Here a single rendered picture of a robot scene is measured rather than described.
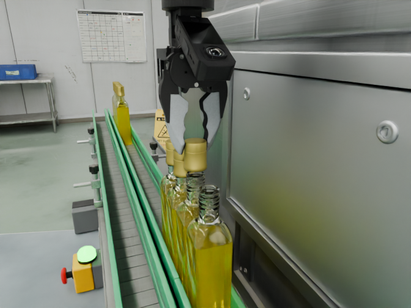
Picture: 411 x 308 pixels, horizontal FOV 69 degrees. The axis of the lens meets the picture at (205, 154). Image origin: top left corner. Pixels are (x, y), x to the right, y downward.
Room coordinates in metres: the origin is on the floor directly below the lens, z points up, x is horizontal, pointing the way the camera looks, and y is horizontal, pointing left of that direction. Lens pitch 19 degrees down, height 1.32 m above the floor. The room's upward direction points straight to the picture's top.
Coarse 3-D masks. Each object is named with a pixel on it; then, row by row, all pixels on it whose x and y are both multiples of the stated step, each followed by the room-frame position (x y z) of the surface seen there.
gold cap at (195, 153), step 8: (192, 144) 0.41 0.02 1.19; (200, 144) 0.41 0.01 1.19; (184, 152) 0.42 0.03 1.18; (192, 152) 0.41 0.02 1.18; (200, 152) 0.42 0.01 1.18; (184, 160) 0.43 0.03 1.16; (192, 160) 0.41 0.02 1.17; (200, 160) 0.41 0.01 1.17; (184, 168) 0.42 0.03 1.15; (192, 168) 0.41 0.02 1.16; (200, 168) 0.41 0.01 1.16
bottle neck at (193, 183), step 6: (186, 174) 0.43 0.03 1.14; (192, 174) 0.44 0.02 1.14; (198, 174) 0.44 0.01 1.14; (204, 174) 0.43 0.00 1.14; (192, 180) 0.42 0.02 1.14; (198, 180) 0.42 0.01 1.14; (204, 180) 0.43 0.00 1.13; (192, 186) 0.42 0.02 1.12; (198, 186) 0.42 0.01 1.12; (192, 192) 0.42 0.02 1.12; (198, 192) 0.42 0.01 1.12; (192, 198) 0.42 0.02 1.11; (192, 204) 0.42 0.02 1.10
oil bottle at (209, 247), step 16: (192, 224) 0.37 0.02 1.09; (208, 224) 0.36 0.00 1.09; (224, 224) 0.37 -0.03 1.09; (192, 240) 0.36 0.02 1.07; (208, 240) 0.35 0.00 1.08; (224, 240) 0.35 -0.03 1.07; (192, 256) 0.36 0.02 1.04; (208, 256) 0.34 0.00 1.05; (224, 256) 0.35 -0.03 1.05; (192, 272) 0.36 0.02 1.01; (208, 272) 0.34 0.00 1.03; (224, 272) 0.35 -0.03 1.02; (192, 288) 0.36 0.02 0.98; (208, 288) 0.34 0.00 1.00; (224, 288) 0.35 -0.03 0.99; (192, 304) 0.36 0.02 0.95; (208, 304) 0.34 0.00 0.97; (224, 304) 0.35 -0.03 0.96
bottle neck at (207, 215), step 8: (200, 192) 0.37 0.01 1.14; (208, 192) 0.36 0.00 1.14; (216, 192) 0.36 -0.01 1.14; (200, 200) 0.37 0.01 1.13; (208, 200) 0.36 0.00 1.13; (216, 200) 0.36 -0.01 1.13; (200, 208) 0.37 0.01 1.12; (208, 208) 0.36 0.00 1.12; (216, 208) 0.36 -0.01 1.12; (200, 216) 0.37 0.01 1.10; (208, 216) 0.36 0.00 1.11; (216, 216) 0.37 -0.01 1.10
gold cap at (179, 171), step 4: (176, 152) 0.47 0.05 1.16; (176, 156) 0.47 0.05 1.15; (180, 156) 0.47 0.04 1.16; (176, 160) 0.47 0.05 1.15; (180, 160) 0.47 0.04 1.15; (176, 164) 0.47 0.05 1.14; (180, 164) 0.47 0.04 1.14; (176, 168) 0.47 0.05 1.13; (180, 168) 0.47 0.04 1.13; (176, 172) 0.47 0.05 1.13; (180, 172) 0.47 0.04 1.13; (184, 172) 0.47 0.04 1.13; (176, 176) 0.47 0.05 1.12; (180, 176) 0.47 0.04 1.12; (184, 176) 0.47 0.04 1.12
